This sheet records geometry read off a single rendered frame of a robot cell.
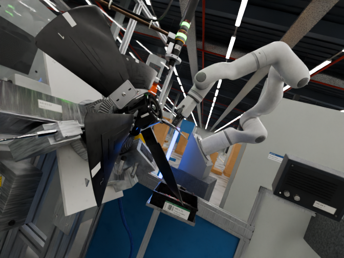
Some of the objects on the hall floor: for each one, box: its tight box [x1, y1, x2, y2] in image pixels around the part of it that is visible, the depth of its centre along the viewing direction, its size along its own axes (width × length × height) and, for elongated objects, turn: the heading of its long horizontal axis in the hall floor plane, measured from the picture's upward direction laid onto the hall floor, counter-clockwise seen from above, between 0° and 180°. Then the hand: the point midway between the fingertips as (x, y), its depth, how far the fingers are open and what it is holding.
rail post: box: [79, 202, 106, 258], centre depth 121 cm, size 4×4×78 cm
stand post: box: [0, 149, 58, 258], centre depth 76 cm, size 4×9×115 cm, turn 68°
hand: (175, 122), depth 95 cm, fingers closed
